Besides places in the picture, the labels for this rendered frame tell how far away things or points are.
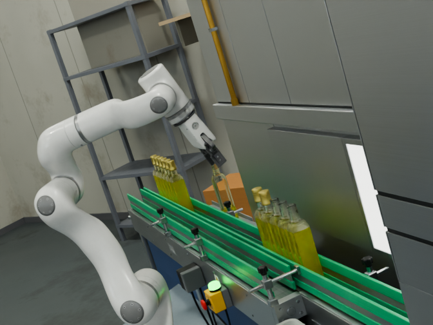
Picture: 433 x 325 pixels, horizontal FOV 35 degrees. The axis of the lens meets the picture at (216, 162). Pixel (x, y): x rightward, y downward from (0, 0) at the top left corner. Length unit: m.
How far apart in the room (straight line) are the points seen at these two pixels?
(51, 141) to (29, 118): 6.56
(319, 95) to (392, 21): 1.04
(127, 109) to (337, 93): 0.57
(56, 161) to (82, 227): 0.20
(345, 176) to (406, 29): 1.05
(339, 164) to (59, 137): 0.79
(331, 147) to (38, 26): 6.19
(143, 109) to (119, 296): 0.56
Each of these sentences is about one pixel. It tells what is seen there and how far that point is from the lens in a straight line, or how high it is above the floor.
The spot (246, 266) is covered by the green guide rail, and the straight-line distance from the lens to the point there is 2.17.
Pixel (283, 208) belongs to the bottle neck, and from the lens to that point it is 2.06.
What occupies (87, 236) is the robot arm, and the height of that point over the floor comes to 1.41.
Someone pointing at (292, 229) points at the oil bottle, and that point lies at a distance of 2.01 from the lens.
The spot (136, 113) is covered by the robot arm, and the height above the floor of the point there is 1.72.
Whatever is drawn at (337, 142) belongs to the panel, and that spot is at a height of 1.48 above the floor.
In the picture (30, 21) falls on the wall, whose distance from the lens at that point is 7.96.
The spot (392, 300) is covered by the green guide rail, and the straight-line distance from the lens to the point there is 1.80.
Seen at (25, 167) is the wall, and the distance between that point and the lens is 8.99.
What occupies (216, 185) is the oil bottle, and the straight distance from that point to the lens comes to 2.86.
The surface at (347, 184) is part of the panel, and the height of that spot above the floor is 1.35.
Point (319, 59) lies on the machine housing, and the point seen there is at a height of 1.70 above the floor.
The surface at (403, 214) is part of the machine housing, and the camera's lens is 1.07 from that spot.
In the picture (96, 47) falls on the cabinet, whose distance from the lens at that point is 6.63.
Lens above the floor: 1.91
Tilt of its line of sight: 12 degrees down
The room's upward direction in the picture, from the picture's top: 18 degrees counter-clockwise
